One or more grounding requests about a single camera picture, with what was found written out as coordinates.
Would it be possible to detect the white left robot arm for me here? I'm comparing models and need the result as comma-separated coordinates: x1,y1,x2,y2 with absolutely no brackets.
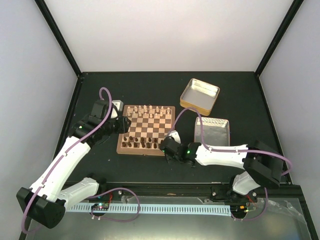
16,100,131,229

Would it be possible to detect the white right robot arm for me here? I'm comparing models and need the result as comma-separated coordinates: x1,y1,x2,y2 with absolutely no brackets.
159,136,284,203

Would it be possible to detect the wooden chess board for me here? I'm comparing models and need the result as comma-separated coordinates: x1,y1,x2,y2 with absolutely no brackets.
116,105,176,156

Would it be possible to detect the left controller circuit board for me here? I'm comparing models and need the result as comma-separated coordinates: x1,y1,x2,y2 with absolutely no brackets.
91,203,110,211

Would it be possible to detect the white rook far left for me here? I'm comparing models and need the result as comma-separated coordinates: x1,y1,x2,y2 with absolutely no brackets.
127,106,133,113

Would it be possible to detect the white king piece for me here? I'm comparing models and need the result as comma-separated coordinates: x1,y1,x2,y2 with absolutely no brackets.
143,105,148,113

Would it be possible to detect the white queen piece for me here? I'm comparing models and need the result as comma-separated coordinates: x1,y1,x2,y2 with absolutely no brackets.
149,105,154,113

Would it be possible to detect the silver patterned tin lid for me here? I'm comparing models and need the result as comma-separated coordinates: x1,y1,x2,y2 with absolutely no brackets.
201,117,230,147

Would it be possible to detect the gold square tin box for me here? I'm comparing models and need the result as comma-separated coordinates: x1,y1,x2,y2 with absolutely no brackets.
180,78,220,116

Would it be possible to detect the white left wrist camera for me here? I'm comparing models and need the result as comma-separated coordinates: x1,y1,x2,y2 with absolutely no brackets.
110,100,124,119

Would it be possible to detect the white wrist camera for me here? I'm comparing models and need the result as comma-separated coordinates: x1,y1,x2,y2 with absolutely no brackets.
167,130,181,144
110,100,124,119

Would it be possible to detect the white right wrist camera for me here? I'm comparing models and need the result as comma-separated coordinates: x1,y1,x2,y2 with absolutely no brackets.
167,130,181,144

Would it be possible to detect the white slotted cable duct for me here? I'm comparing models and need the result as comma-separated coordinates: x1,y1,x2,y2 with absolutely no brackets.
68,202,231,217

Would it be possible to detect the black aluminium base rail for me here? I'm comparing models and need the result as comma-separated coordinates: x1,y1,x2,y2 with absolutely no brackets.
97,182,305,204

